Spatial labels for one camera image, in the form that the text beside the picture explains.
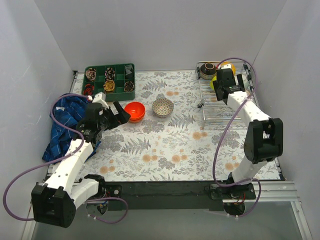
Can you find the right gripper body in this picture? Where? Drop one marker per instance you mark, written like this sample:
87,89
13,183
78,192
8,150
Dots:
240,78

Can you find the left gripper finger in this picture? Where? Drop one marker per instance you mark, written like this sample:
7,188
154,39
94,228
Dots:
118,107
123,117

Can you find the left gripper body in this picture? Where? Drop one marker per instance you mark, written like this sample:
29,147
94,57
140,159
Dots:
110,118

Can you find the patterned brown white bowl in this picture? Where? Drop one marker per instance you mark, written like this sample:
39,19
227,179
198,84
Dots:
162,107

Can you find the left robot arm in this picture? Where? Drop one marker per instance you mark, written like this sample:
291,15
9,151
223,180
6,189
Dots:
55,201

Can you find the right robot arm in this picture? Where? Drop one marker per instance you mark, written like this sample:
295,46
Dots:
264,140

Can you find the metal dish rack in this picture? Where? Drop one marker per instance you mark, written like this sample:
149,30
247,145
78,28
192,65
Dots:
216,113

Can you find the pale green bowl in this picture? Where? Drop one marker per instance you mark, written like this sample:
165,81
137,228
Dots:
245,81

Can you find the lime green bowl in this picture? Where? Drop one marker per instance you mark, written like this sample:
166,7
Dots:
212,82

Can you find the yellow orange bowl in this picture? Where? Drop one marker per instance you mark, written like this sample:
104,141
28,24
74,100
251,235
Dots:
233,68

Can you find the black brown bowl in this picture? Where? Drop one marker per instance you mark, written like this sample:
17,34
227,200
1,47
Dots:
207,71

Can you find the rolled tie yellow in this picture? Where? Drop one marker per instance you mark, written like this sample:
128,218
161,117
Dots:
109,86

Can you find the rolled tie brown black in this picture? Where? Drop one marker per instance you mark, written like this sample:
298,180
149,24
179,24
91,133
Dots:
129,86

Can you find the green compartment tray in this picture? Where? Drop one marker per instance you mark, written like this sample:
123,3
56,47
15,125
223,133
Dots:
116,81

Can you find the rolled tie black dotted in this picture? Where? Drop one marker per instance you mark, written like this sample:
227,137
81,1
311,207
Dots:
109,73

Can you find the rolled tie red black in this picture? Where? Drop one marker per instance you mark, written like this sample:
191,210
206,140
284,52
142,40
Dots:
88,89

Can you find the rolled tie dark grey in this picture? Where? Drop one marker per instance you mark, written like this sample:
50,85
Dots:
129,71

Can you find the rolled tie pink brown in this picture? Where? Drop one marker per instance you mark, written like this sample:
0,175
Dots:
91,74

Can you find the floral table mat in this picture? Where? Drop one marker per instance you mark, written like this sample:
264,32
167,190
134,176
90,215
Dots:
174,148

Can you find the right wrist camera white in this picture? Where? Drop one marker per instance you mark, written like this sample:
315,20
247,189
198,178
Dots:
225,67

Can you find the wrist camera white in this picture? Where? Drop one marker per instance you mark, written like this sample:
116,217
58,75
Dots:
100,98
225,67

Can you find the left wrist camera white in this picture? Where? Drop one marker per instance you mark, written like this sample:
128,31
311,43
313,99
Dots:
100,98

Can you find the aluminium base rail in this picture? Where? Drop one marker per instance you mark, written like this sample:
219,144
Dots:
267,191

